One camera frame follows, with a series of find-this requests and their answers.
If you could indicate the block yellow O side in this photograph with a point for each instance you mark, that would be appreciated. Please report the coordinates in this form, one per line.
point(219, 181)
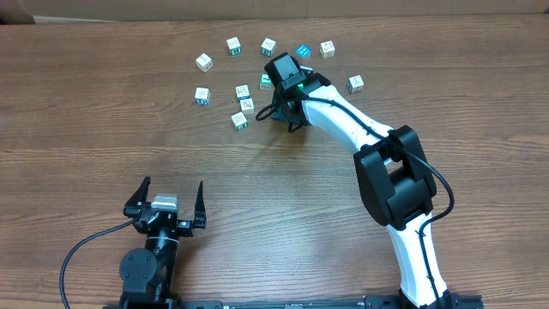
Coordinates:
point(327, 49)

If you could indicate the block plain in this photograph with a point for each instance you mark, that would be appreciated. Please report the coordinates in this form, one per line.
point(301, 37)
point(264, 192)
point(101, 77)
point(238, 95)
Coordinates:
point(247, 106)
point(204, 62)

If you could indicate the block green J side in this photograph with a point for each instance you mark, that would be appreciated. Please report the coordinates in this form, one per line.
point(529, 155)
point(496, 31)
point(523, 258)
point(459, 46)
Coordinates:
point(268, 47)

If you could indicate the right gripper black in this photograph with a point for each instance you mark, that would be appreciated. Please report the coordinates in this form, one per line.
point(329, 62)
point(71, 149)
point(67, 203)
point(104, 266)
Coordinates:
point(283, 110)

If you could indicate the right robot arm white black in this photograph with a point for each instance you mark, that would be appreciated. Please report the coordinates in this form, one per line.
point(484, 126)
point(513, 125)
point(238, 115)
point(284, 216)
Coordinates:
point(396, 183)

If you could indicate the block top left plain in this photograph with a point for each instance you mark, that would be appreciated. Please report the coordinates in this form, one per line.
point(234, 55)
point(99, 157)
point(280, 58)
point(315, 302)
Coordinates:
point(204, 62)

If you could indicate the block blue D side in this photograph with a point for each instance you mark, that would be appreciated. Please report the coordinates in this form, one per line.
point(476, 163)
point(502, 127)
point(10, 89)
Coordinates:
point(202, 96)

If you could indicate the block plain centre lower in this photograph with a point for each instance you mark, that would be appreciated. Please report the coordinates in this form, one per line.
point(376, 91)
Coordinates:
point(247, 106)

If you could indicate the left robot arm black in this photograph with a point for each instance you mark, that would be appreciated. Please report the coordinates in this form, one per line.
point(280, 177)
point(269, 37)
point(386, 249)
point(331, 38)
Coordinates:
point(148, 272)

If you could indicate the green top L block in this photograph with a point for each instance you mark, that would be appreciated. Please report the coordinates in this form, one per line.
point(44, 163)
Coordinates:
point(265, 82)

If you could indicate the cardboard backdrop wall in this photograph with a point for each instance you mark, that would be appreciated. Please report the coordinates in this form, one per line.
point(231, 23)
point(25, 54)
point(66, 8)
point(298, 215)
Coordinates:
point(59, 11)

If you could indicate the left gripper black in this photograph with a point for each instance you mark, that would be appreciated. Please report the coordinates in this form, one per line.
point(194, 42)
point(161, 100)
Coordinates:
point(162, 219)

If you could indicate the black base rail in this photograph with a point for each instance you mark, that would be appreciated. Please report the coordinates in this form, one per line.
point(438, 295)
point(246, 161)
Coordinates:
point(368, 302)

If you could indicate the block blue T side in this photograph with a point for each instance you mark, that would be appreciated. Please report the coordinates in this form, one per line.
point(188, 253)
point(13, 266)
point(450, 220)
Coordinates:
point(355, 84)

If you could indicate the block blue side centre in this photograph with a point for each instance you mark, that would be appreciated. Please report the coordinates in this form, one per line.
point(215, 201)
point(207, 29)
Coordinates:
point(242, 92)

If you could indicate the blue top block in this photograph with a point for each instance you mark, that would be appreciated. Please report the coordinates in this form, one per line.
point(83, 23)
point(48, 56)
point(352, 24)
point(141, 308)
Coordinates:
point(303, 52)

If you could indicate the block green R side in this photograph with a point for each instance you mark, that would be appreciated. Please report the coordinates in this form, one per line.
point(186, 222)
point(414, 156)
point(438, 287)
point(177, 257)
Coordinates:
point(234, 46)

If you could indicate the block green F side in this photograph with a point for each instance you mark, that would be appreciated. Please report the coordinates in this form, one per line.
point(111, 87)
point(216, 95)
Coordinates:
point(239, 121)

